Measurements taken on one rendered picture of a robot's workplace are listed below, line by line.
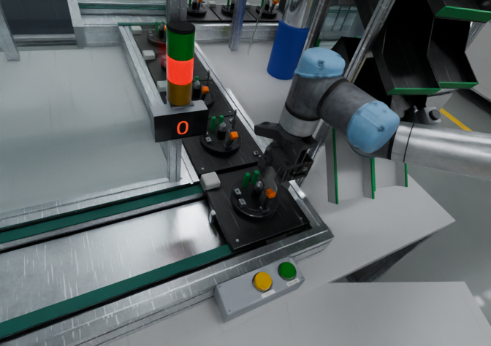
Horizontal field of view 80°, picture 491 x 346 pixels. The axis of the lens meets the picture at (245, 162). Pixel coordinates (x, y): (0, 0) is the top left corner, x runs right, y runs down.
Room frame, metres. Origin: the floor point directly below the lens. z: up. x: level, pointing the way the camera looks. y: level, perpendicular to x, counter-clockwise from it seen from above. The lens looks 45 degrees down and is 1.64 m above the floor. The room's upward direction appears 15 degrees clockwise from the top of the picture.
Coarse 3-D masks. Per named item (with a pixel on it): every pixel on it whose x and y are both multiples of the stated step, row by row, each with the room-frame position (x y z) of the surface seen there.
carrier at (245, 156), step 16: (208, 128) 0.76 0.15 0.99; (224, 128) 0.73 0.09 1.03; (240, 128) 0.83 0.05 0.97; (192, 144) 0.69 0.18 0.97; (208, 144) 0.68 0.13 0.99; (224, 144) 0.70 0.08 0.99; (240, 144) 0.73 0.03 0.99; (256, 144) 0.77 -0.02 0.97; (192, 160) 0.62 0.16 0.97; (208, 160) 0.64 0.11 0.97; (224, 160) 0.65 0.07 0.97; (240, 160) 0.67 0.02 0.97; (256, 160) 0.69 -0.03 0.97
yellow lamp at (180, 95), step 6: (168, 84) 0.49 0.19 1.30; (174, 84) 0.49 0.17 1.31; (186, 84) 0.50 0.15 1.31; (168, 90) 0.49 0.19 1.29; (174, 90) 0.49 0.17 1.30; (180, 90) 0.49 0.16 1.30; (186, 90) 0.50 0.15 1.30; (168, 96) 0.49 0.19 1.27; (174, 96) 0.49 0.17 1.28; (180, 96) 0.49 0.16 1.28; (186, 96) 0.50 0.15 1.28; (174, 102) 0.49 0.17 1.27; (180, 102) 0.49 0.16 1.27; (186, 102) 0.50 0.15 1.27
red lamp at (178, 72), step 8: (168, 56) 0.50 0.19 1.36; (168, 64) 0.49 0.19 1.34; (176, 64) 0.49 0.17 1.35; (184, 64) 0.49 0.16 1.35; (192, 64) 0.51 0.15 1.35; (168, 72) 0.49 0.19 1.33; (176, 72) 0.49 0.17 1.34; (184, 72) 0.49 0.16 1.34; (192, 72) 0.51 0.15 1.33; (176, 80) 0.49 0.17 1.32; (184, 80) 0.49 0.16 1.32
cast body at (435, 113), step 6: (414, 108) 0.78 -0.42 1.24; (426, 108) 0.74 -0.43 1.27; (432, 108) 0.75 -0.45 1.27; (408, 114) 0.76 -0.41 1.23; (414, 114) 0.75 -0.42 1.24; (420, 114) 0.73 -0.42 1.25; (426, 114) 0.72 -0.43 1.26; (432, 114) 0.72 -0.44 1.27; (438, 114) 0.73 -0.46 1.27; (408, 120) 0.75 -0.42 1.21; (414, 120) 0.74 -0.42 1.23; (420, 120) 0.72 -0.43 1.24; (426, 120) 0.71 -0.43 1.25; (432, 120) 0.71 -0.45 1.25; (438, 120) 0.72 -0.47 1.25
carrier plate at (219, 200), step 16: (224, 176) 0.59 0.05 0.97; (240, 176) 0.60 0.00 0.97; (208, 192) 0.51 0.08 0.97; (224, 192) 0.53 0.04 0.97; (288, 192) 0.59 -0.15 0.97; (224, 208) 0.47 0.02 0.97; (288, 208) 0.53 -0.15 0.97; (224, 224) 0.43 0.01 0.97; (240, 224) 0.44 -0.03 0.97; (256, 224) 0.45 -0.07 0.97; (272, 224) 0.46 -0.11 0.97; (288, 224) 0.48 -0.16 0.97; (304, 224) 0.49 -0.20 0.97; (240, 240) 0.39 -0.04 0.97; (256, 240) 0.40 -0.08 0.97
